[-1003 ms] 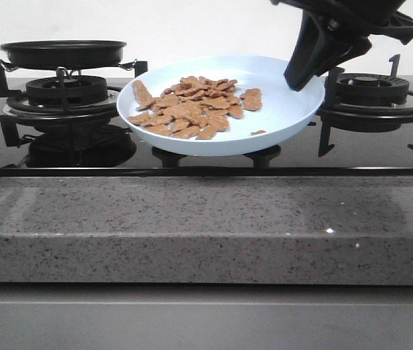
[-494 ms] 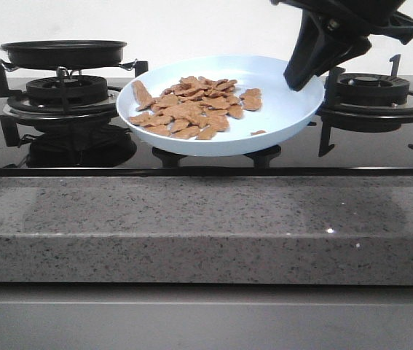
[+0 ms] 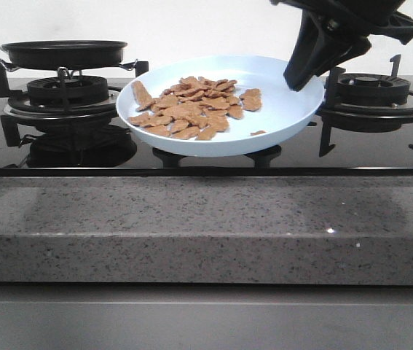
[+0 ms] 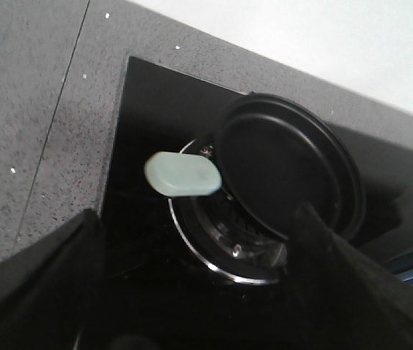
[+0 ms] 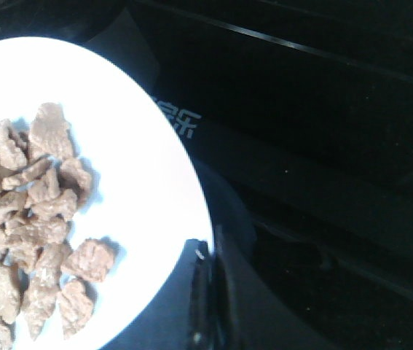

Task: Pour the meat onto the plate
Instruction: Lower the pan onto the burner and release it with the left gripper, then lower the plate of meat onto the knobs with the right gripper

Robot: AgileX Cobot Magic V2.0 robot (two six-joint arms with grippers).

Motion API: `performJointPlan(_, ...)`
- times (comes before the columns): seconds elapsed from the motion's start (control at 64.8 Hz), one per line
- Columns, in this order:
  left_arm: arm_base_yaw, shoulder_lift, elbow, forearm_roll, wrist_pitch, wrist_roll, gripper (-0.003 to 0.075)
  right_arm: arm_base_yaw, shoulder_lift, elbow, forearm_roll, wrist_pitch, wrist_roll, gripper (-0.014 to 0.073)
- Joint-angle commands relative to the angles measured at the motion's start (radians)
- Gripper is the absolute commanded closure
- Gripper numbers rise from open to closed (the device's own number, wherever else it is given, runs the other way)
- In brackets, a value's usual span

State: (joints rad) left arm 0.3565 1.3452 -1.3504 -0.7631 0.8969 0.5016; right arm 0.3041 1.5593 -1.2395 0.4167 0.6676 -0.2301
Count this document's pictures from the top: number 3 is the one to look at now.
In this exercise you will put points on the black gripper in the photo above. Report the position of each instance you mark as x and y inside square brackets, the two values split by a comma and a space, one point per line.
[331, 33]

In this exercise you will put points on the light blue plate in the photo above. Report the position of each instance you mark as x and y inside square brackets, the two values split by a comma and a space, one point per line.
[283, 114]

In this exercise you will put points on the brown meat pieces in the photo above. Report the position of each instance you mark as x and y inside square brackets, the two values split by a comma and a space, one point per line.
[194, 108]

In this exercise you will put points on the black frying pan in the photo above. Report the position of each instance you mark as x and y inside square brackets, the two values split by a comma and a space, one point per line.
[72, 54]

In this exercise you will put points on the right black gas burner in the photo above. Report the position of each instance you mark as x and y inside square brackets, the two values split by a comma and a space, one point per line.
[372, 89]

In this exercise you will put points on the black gas burner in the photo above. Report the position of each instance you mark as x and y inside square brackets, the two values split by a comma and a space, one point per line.
[80, 91]
[372, 89]

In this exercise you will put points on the right black pan support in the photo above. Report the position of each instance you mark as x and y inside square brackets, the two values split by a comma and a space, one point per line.
[363, 119]

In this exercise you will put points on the black pan support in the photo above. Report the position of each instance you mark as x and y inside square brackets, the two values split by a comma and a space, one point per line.
[363, 119]
[19, 105]

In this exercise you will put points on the black glass cooktop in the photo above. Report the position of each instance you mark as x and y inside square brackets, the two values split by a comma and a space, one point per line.
[111, 150]

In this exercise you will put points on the left black gas burner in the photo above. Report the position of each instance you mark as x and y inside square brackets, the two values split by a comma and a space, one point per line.
[80, 91]

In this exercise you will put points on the left black pan support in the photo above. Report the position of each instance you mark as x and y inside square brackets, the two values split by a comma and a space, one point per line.
[19, 105]

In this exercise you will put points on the chrome wire trivet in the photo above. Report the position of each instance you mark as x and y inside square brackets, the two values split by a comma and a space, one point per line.
[138, 66]

